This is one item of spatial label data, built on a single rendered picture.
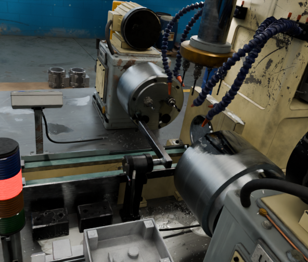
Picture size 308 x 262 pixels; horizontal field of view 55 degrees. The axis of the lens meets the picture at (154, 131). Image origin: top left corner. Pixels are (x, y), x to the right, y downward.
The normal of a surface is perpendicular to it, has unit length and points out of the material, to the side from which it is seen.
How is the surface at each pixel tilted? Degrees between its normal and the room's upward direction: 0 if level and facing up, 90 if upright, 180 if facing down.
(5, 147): 0
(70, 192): 90
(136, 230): 90
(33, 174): 90
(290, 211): 0
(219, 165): 39
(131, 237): 0
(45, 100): 55
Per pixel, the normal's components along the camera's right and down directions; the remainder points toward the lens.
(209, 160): -0.51, -0.59
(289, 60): -0.92, 0.06
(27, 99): 0.39, -0.08
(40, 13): 0.46, 0.49
